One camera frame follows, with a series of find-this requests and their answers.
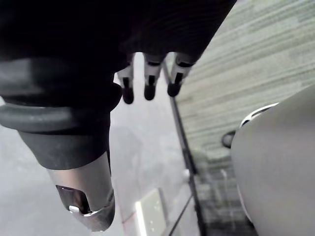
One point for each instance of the white wall power outlet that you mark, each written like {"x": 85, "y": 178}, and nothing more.
{"x": 151, "y": 212}

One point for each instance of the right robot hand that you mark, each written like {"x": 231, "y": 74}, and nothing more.
{"x": 73, "y": 61}

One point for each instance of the black metal frame strip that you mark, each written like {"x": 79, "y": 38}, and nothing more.
{"x": 185, "y": 150}

